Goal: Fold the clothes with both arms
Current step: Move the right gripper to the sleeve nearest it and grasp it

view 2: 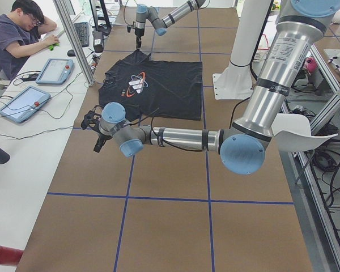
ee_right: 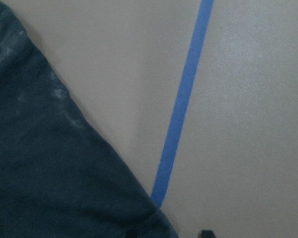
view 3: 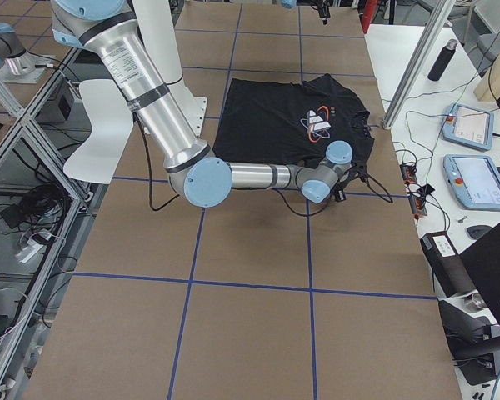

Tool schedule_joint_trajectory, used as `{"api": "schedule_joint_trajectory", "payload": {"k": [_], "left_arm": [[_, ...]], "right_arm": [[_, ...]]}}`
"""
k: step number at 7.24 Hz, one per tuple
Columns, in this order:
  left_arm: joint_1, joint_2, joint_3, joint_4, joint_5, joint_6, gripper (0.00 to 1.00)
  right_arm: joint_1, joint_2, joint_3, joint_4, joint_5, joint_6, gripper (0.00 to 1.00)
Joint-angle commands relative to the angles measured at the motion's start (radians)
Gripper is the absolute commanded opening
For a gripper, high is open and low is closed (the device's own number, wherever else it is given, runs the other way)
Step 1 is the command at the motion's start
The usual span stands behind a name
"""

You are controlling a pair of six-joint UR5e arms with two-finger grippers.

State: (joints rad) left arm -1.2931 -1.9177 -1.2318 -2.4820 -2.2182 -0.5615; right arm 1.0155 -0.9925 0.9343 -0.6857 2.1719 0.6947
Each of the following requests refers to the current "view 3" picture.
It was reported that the black printed t-shirt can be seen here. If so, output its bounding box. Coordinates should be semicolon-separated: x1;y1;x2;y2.
213;74;374;168

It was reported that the white camera post base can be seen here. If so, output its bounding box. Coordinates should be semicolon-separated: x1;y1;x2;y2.
132;0;208;137

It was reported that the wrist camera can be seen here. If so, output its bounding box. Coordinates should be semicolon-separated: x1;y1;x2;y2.
346;162;369;183

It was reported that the teach pendant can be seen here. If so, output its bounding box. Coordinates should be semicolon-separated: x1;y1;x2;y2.
442;154;500;212
442;103;494;151

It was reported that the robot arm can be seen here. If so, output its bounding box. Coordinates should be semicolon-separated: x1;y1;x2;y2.
51;1;353;208
279;0;331;24

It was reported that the black monitor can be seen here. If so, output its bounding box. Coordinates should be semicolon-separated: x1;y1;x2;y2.
460;223;500;324

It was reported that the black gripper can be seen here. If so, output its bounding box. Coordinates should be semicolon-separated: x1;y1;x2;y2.
332;180;349;203
316;0;330;19

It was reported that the black water bottle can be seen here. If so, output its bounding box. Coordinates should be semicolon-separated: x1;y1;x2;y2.
427;39;459;82

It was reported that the near teach pendant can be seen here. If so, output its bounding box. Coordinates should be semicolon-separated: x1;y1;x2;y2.
442;154;500;212

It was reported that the black computer mouse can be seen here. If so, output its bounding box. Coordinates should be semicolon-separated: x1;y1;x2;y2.
466;224;492;240

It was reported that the far teach pendant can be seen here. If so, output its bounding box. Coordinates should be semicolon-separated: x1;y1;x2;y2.
442;103;494;151

